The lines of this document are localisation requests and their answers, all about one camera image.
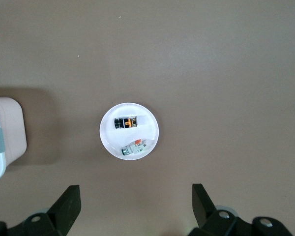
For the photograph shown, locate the white lidded storage box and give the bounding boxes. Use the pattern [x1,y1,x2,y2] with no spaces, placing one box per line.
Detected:
[0,96,28,184]

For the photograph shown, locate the pink round plate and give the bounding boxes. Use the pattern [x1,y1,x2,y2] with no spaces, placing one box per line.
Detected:
[99,102,160,161]

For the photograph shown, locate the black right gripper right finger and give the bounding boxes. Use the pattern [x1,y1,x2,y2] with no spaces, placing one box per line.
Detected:
[192,183,238,236]

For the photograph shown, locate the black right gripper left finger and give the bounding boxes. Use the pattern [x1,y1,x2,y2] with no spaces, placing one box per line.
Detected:
[22,185,82,236]

